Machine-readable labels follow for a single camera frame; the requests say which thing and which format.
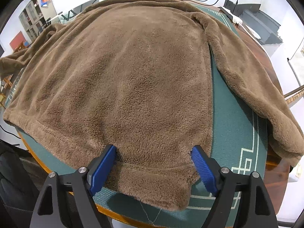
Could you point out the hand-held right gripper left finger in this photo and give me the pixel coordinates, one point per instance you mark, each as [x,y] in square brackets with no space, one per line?
[104,171]

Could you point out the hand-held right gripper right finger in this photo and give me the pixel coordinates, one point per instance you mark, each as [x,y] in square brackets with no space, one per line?
[204,171]

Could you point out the brown fleece sweater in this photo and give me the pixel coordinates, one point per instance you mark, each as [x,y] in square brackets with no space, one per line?
[130,76]

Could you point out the green table mat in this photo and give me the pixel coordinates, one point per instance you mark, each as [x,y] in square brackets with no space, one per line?
[232,128]

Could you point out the black office chair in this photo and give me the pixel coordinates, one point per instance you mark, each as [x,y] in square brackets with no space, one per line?
[14,175]

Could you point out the wooden abacus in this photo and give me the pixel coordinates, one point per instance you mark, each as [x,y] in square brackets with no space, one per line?
[294,97]

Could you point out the wooden rack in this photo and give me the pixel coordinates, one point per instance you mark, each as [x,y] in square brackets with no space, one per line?
[7,83]

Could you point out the white dish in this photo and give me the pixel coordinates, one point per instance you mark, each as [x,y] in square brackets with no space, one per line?
[255,35]

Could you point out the red board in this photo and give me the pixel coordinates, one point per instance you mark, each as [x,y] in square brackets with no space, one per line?
[17,40]

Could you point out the white power strip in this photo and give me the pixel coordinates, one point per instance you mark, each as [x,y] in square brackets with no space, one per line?
[231,16]

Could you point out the glass table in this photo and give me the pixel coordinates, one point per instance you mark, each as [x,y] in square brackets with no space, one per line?
[68,13]

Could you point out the grey stairs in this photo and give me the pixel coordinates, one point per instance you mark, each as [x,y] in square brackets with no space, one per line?
[263,20]

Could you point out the black charger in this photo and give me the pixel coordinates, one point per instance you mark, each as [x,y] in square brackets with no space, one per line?
[228,4]
[238,9]

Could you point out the grey cabinet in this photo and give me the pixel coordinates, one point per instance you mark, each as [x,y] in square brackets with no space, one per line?
[33,14]

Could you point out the blue and orange box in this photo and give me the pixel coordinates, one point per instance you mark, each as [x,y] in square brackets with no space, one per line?
[44,0]

